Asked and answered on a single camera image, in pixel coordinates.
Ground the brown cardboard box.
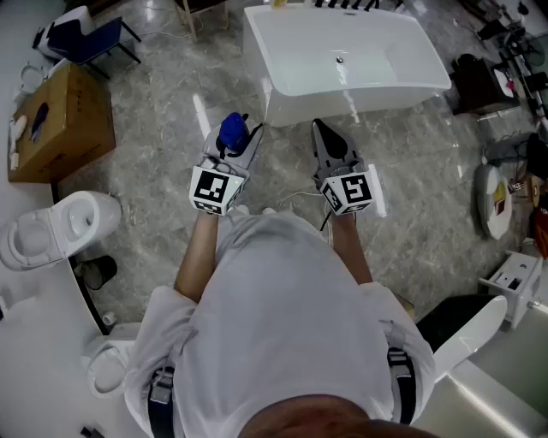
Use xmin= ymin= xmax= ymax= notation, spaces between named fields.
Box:
xmin=7 ymin=62 xmax=117 ymax=184

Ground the black trash bin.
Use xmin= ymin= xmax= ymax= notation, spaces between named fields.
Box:
xmin=74 ymin=255 xmax=118 ymax=293

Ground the white toilet with closed seat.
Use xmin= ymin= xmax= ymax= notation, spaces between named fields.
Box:
xmin=80 ymin=323 xmax=143 ymax=401

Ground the white bathtub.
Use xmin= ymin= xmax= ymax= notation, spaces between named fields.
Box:
xmin=242 ymin=4 xmax=453 ymax=128

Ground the white fluffy item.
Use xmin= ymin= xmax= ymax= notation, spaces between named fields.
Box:
xmin=8 ymin=115 xmax=29 ymax=170

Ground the black floor fan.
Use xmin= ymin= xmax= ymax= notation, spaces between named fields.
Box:
xmin=498 ymin=32 xmax=548 ymax=117

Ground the person's right forearm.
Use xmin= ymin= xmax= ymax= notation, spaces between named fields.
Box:
xmin=331 ymin=211 xmax=374 ymax=287

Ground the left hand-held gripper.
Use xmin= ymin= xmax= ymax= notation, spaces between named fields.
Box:
xmin=189 ymin=122 xmax=264 ymax=216

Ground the white toilet with open lid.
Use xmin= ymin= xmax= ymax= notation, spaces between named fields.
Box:
xmin=0 ymin=190 xmax=123 ymax=272

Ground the black grey harness strap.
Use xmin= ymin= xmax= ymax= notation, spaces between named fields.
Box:
xmin=386 ymin=346 xmax=419 ymax=425
xmin=146 ymin=365 xmax=177 ymax=438

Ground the blue chair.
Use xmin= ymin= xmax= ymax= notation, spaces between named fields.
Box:
xmin=45 ymin=16 xmax=143 ymax=80

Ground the person's white shirt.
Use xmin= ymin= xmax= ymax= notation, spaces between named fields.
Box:
xmin=123 ymin=212 xmax=438 ymax=438

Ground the small white cabinet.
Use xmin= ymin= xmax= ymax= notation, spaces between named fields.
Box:
xmin=478 ymin=251 xmax=544 ymax=330

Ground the dark wooden cabinet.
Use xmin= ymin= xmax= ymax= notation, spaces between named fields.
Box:
xmin=450 ymin=54 xmax=521 ymax=117

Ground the round white yellow basin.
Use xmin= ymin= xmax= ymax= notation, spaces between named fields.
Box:
xmin=472 ymin=163 xmax=515 ymax=240

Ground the wooden chair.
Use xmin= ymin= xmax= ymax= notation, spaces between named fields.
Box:
xmin=174 ymin=0 xmax=230 ymax=43

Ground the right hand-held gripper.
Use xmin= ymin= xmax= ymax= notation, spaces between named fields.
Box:
xmin=311 ymin=118 xmax=372 ymax=216

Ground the person's left forearm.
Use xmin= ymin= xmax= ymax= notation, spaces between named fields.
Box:
xmin=173 ymin=211 xmax=220 ymax=305

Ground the purple item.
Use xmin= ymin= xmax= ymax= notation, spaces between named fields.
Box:
xmin=28 ymin=102 xmax=50 ymax=145

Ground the blue bottle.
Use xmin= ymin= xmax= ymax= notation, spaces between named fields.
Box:
xmin=218 ymin=111 xmax=251 ymax=151

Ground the black faucet set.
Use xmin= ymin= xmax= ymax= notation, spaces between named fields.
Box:
xmin=313 ymin=0 xmax=383 ymax=12

